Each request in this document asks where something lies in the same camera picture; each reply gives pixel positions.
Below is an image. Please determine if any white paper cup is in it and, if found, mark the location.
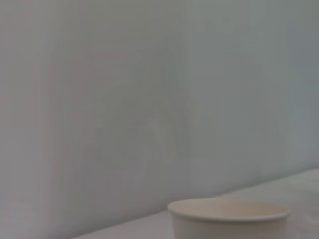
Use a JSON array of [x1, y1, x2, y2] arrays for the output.
[[166, 198, 292, 239]]

